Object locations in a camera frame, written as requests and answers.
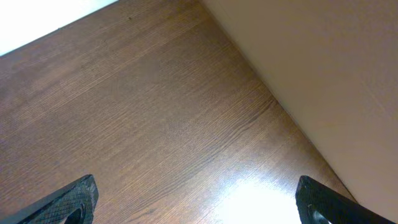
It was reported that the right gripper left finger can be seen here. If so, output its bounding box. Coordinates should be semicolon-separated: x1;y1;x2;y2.
1;174;99;224

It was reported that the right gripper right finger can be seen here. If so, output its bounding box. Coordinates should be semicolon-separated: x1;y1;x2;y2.
295;175;394;224

